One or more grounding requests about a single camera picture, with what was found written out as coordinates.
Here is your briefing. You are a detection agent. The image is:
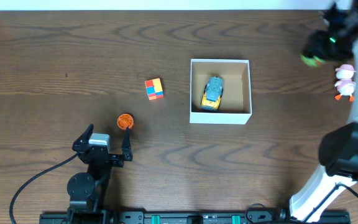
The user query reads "pink white duck toy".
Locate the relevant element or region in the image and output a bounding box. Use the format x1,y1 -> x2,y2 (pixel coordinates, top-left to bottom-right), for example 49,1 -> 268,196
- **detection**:
334,64 -> 356,102

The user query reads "multicoloured puzzle cube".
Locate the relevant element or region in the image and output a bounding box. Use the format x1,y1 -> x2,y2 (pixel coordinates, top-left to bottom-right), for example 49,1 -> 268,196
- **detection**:
145,78 -> 164,100

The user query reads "orange lattice ball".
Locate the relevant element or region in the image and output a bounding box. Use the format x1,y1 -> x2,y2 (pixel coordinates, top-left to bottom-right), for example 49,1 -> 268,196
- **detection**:
117,113 -> 134,130

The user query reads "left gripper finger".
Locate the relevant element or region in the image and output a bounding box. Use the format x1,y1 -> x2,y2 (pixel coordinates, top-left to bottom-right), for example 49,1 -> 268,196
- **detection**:
121,127 -> 133,161
72,124 -> 94,152

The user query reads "left black cable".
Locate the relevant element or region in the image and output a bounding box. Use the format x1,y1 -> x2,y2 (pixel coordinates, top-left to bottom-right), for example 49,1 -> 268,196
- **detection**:
9,152 -> 80,224

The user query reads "green ball with red numbers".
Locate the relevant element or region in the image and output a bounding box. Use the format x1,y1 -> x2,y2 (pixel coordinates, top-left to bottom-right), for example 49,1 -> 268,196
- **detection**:
300,54 -> 326,67

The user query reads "black cable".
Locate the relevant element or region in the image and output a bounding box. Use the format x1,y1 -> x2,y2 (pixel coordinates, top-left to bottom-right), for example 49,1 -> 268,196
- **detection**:
334,182 -> 358,205
9,152 -> 80,224

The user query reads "white cardboard box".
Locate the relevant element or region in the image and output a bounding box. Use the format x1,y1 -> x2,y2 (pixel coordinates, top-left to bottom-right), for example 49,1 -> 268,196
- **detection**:
190,58 -> 252,124

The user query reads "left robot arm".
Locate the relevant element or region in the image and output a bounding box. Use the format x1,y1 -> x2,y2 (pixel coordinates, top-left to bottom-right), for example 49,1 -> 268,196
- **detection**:
67,124 -> 133,212

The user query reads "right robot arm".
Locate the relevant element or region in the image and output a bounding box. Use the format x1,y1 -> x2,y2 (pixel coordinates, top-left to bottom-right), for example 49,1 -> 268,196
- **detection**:
279,1 -> 358,223

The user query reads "right black cable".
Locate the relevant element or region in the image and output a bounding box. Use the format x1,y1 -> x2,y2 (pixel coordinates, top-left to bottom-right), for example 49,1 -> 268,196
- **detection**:
334,182 -> 358,205

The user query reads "yellow grey toy truck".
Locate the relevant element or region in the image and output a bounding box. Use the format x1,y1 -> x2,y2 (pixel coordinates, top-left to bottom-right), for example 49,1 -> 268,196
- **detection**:
201,77 -> 224,111

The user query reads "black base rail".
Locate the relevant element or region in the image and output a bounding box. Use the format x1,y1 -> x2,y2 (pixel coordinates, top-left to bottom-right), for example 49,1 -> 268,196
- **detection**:
39,208 -> 351,224

